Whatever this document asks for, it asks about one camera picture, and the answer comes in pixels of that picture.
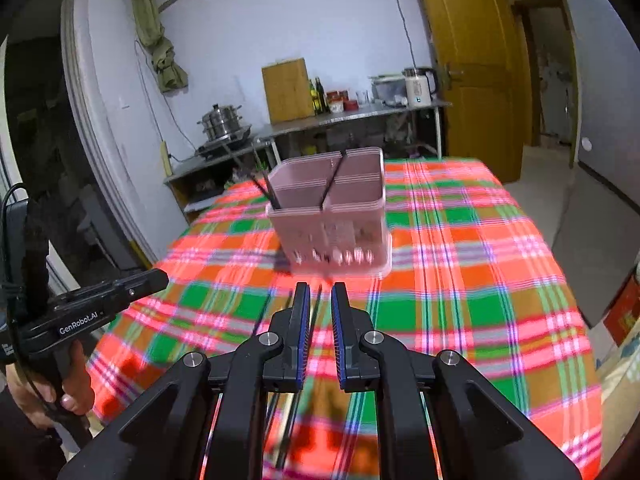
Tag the pink plastic utensil holder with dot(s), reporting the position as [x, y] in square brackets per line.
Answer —
[350, 235]

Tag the yellow wooden door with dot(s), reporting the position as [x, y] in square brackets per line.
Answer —
[480, 73]

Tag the wooden cutting board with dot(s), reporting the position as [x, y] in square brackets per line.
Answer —
[287, 91]

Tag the dark oil bottle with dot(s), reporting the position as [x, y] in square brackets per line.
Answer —
[321, 95]

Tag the low steel side shelf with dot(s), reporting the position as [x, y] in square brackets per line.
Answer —
[197, 182]

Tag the silver refrigerator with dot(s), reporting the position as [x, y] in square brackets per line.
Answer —
[598, 239]

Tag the white electric kettle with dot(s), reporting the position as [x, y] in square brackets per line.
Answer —
[421, 86]

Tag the black chopstick patterned end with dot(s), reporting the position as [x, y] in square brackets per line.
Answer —
[260, 178]

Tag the plaid tablecloth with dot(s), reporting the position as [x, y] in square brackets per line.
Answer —
[470, 272]

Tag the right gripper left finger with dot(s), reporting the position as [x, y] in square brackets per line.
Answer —
[205, 417]

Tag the grey rice cooker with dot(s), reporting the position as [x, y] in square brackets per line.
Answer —
[389, 89]

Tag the beige power strip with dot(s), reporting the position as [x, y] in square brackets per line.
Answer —
[165, 157]

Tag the red lidded jar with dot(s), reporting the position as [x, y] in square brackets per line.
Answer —
[335, 100]

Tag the black induction cooker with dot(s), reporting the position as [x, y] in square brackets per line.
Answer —
[232, 140]

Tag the person's left hand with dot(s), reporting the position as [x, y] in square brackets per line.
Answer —
[29, 390]

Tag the steel kitchen shelf table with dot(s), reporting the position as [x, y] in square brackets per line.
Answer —
[352, 120]

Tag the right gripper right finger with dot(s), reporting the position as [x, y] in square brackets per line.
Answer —
[437, 416]

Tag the black chopstick silver end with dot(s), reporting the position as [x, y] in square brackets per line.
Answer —
[331, 180]

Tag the green hanging curtain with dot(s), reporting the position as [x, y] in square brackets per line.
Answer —
[151, 33]

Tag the stainless steel steamer pot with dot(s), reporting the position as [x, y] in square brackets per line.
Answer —
[221, 121]

